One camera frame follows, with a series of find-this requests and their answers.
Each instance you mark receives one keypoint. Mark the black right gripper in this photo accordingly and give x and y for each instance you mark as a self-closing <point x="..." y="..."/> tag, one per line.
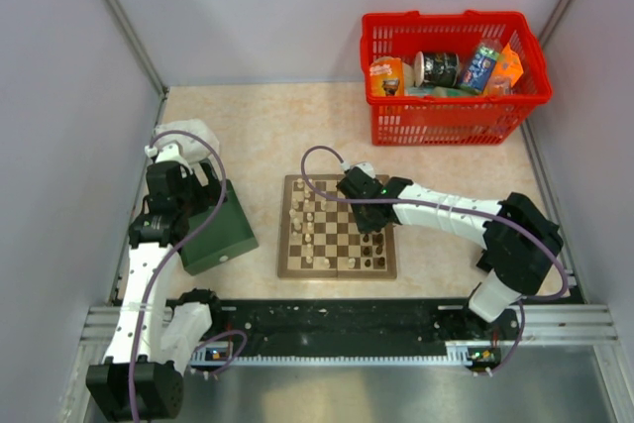
<point x="366" y="227"/>

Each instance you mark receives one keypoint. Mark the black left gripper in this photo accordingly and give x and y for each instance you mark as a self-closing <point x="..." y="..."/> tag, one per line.
<point x="208" y="194"/>

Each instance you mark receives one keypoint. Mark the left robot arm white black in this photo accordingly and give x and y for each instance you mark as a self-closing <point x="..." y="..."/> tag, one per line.
<point x="141" y="373"/>

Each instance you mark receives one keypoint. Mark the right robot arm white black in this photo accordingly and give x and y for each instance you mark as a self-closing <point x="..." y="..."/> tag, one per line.
<point x="518" y="242"/>

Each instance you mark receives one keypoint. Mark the wooden chess board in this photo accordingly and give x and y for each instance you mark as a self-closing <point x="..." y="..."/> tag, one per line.
<point x="319" y="239"/>

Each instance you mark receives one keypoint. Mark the green plastic tray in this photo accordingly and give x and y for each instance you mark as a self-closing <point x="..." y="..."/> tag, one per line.
<point x="227" y="237"/>

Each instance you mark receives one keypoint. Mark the red plastic basket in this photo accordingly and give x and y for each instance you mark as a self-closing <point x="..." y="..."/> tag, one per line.
<point x="435" y="115"/>

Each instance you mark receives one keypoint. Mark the black plastic tray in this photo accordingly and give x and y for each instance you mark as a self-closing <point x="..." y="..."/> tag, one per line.
<point x="483" y="263"/>

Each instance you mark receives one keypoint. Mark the orange razor package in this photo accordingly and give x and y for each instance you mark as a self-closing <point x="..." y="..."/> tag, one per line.
<point x="387" y="77"/>

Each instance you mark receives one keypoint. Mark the black cup noodle container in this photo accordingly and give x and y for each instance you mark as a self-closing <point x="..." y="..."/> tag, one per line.
<point x="436" y="69"/>

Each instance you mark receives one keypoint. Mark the blue snack bag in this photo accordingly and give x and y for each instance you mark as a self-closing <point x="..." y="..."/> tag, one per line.
<point x="479" y="67"/>

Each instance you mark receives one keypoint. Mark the orange snack package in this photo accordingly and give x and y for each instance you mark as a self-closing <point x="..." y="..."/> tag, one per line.
<point x="507" y="72"/>

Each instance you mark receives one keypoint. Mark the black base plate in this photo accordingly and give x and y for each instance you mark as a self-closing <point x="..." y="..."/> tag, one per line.
<point x="355" y="328"/>

